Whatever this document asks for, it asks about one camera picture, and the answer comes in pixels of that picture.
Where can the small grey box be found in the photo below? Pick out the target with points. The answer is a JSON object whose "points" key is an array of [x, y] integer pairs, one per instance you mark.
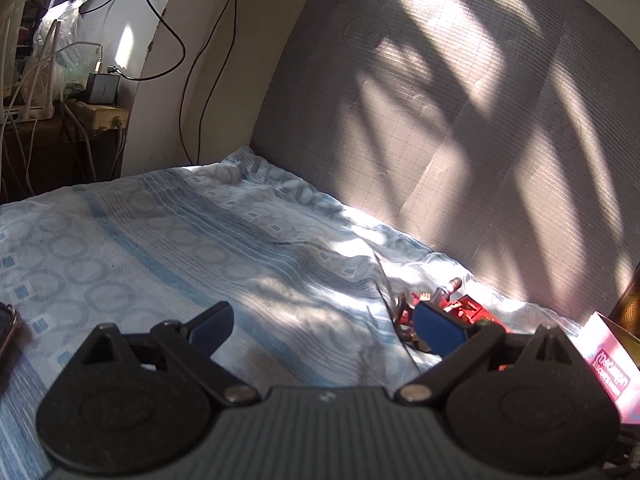
{"points": [[101, 89]]}

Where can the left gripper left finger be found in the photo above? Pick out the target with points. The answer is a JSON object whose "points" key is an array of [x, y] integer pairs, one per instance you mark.
{"points": [[132, 403]]}

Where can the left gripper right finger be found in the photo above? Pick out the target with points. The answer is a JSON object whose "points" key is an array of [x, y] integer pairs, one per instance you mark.
{"points": [[527, 404]]}

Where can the red gift box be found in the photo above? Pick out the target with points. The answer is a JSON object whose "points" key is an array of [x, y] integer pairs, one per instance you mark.
{"points": [[613, 355]]}

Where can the grey padded headboard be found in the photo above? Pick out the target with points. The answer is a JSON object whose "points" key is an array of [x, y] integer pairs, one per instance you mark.
{"points": [[502, 133]]}

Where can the red toy car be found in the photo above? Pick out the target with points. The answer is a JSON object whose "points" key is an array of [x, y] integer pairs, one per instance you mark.
{"points": [[460, 307]]}

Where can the cluttered wooden side table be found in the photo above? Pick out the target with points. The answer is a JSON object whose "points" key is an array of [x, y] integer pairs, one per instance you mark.
{"points": [[81, 143]]}

